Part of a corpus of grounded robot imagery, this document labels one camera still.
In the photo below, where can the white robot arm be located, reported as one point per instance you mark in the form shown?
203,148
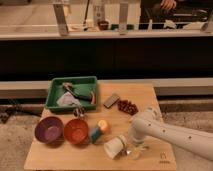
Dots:
147,123

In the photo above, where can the red bowl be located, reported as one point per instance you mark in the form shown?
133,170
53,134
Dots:
76,131

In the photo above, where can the purple bowl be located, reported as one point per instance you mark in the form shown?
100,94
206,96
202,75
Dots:
49,129

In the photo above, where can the green plastic tray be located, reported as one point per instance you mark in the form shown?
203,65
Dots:
56,91

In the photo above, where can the dark red grape bunch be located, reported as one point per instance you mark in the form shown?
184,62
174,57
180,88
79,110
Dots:
127,107

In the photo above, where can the dark green tool in tray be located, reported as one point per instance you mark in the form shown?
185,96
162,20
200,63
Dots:
79,93

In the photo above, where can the orange yellow ball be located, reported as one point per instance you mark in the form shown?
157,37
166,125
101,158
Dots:
104,126

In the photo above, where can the grey cloth in tray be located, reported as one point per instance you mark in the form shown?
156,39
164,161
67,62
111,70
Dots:
68,99

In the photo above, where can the teal sponge block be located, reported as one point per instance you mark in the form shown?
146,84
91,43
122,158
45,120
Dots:
94,134

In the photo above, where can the wooden table board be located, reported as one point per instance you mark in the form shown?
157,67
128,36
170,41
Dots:
158,156

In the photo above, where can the white plastic cup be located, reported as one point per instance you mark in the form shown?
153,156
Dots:
114,146

